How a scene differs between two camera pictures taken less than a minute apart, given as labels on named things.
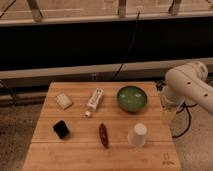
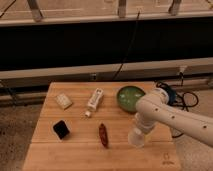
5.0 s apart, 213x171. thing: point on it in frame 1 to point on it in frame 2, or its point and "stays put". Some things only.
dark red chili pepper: x=103 y=135 stays put
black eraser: x=61 y=129 stays put
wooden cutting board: x=102 y=126 stays put
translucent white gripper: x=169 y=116 to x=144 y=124
